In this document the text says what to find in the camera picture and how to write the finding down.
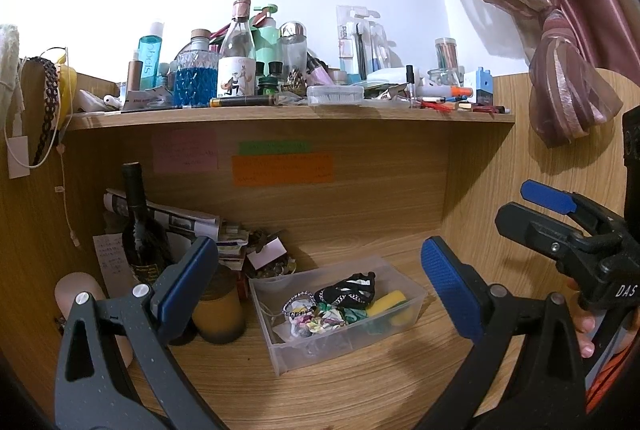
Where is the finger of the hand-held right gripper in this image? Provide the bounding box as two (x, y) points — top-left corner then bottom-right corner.
(495, 203), (608, 281)
(520, 180), (628, 238)

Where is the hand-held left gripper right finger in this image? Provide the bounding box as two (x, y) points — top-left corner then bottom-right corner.
(417, 236), (587, 430)

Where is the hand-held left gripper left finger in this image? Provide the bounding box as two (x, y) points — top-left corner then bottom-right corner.
(52, 236), (226, 430)

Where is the yellow green sponge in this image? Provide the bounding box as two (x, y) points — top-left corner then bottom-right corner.
(365, 290), (410, 328)

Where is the black white beaded bracelet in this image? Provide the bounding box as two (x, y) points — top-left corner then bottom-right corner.
(282, 291), (317, 317)

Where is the black white patterned cloth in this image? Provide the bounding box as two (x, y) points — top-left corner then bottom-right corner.
(315, 271), (377, 309)

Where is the teal scrunchie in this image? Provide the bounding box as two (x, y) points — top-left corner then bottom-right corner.
(316, 301), (351, 318)

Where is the colourful floral scrunchie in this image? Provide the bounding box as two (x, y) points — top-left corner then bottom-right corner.
(292, 305), (363, 336)

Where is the clear plastic storage box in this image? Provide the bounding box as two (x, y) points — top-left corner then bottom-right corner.
(248, 256), (428, 377)

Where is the person's right hand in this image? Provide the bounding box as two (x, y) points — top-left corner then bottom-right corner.
(565, 278), (601, 359)

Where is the brown cylinder container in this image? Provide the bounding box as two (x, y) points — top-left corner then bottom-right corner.
(191, 264), (247, 345)

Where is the stack of newspapers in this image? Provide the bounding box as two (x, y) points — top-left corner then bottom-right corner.
(103, 189), (251, 261)

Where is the dark wine bottle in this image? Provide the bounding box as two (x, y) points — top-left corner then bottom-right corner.
(121, 162), (173, 283)

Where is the white handwritten paper note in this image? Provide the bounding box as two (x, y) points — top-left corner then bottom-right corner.
(93, 233), (128, 296)

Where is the white card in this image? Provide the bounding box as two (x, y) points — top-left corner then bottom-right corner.
(246, 240), (288, 270)

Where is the pile of small trinkets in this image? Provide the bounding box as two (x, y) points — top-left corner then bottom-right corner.
(247, 227), (297, 278)

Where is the orange striped clothing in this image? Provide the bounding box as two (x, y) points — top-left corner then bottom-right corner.
(586, 347), (637, 413)

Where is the pink cylinder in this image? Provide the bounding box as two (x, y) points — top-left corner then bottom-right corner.
(54, 271), (133, 368)

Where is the pink striped curtain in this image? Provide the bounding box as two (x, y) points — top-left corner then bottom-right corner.
(414, 0), (640, 148)

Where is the blue pencil sharpener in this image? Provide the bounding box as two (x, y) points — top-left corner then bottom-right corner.
(464, 66), (495, 107)

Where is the pile of pens and clutter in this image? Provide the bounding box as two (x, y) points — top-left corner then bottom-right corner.
(370, 90), (513, 116)

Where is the pink sticky note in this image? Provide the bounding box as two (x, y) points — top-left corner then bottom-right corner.
(152, 128), (220, 175)

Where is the orange sticky note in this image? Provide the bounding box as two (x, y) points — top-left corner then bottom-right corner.
(231, 152), (335, 187)

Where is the round glass jar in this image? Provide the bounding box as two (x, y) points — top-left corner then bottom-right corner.
(427, 67), (463, 87)

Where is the green sticky note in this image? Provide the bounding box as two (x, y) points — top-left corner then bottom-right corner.
(238, 141), (313, 156)

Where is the tall clear pencil canister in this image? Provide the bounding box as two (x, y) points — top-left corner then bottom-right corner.
(434, 37), (458, 76)

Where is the dark brown pen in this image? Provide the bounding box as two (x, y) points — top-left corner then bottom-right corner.
(210, 95), (276, 108)

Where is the faceted glass jar blue liquid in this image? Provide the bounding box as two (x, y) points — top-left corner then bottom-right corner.
(173, 28), (219, 107)

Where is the wooden shelf board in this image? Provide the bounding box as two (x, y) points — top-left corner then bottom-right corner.
(65, 105), (516, 131)

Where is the white charger plug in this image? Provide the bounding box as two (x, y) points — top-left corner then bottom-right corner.
(7, 136), (30, 178)

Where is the clear toothbrush blister pack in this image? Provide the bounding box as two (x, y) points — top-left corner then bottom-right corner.
(369, 22), (392, 73)

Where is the clear glass bottle figure label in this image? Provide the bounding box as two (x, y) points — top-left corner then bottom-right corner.
(217, 0), (257, 100)

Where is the flat clear lidded case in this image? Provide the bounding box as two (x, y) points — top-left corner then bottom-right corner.
(306, 85), (365, 106)

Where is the teal liquid bottle white cap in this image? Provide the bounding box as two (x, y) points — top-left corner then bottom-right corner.
(137, 21), (166, 92)

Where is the black braided headband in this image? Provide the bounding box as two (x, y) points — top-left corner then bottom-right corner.
(22, 56), (60, 166)

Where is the yellow hanging object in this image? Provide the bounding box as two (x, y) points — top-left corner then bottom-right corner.
(52, 52), (78, 131)

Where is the black toothbrush blister pack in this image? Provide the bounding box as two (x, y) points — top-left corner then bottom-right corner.
(336, 5), (371, 78)

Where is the lavender pink tube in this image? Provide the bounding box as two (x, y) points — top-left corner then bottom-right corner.
(305, 52), (333, 86)

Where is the clear bottle silver cap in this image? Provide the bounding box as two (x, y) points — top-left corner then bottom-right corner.
(277, 21), (308, 83)

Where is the mint green pump bottle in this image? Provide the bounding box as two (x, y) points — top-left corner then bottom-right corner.
(252, 3), (281, 66)

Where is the white knitted cloth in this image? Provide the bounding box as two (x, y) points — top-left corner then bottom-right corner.
(0, 24), (23, 111)

